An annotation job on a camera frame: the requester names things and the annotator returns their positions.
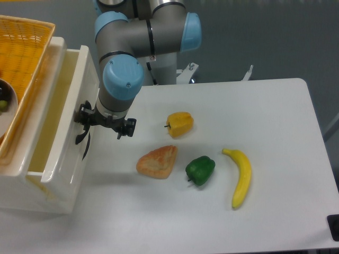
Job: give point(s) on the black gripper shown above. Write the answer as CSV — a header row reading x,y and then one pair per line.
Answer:
x,y
103,117

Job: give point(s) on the black top drawer handle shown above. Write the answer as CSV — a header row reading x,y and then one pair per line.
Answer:
x,y
80,137

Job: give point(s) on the black drawer handle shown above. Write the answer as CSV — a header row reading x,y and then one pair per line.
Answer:
x,y
80,137
87,146

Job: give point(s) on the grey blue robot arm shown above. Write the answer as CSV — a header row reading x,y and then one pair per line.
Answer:
x,y
126,31

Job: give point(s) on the white drawer cabinet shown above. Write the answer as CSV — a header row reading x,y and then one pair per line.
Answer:
x,y
16,191

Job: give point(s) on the toy bread pastry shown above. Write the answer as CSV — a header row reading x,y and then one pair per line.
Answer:
x,y
158,163

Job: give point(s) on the yellow bell pepper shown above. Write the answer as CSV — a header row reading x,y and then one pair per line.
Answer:
x,y
179,123

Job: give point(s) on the white bowl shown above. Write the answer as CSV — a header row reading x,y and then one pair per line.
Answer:
x,y
8,94

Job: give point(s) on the green grapes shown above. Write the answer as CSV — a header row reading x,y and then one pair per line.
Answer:
x,y
3,106

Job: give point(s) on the green bell pepper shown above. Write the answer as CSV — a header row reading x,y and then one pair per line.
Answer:
x,y
199,170

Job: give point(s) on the yellow woven basket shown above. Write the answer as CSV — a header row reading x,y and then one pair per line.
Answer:
x,y
23,46

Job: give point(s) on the yellow banana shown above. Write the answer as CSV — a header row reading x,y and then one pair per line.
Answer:
x,y
245,176

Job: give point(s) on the black corner object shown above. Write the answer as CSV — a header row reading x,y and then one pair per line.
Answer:
x,y
333,223

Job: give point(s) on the black lower drawer handle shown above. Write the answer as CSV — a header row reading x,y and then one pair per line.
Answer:
x,y
87,146

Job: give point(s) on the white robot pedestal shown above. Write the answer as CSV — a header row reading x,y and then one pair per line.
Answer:
x,y
162,70

